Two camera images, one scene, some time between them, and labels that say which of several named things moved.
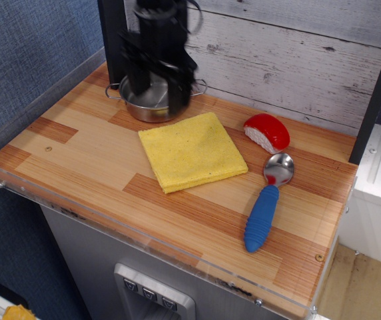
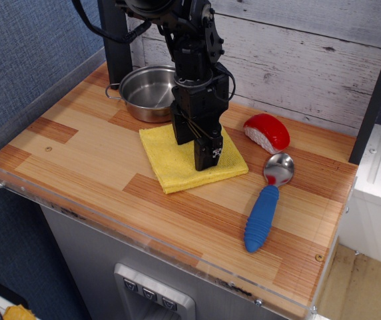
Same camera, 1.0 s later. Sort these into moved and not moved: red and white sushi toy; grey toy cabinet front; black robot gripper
Moved: black robot gripper
Not moved: grey toy cabinet front; red and white sushi toy
